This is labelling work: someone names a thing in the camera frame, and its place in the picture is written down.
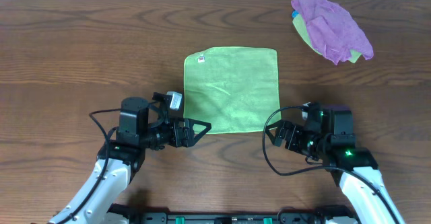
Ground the green microfiber cloth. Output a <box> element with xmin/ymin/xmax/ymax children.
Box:
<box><xmin>183</xmin><ymin>46</ymin><xmax>281</xmax><ymax>134</ymax></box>

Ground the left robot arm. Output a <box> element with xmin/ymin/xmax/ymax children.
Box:
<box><xmin>50</xmin><ymin>91</ymin><xmax>211</xmax><ymax>223</ymax></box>

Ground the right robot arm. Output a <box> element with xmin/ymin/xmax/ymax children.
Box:
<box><xmin>263</xmin><ymin>102</ymin><xmax>404</xmax><ymax>223</ymax></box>

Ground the light green cloth underneath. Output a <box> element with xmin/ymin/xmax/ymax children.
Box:
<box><xmin>292</xmin><ymin>14</ymin><xmax>362</xmax><ymax>63</ymax></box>

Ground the purple microfiber cloth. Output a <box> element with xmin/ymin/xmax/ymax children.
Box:
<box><xmin>291</xmin><ymin>0</ymin><xmax>374</xmax><ymax>65</ymax></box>

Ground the right black camera cable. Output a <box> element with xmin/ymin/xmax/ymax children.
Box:
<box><xmin>261</xmin><ymin>105</ymin><xmax>403</xmax><ymax>224</ymax></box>

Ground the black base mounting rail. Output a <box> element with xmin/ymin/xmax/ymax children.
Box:
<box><xmin>102</xmin><ymin>204</ymin><xmax>360</xmax><ymax>224</ymax></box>

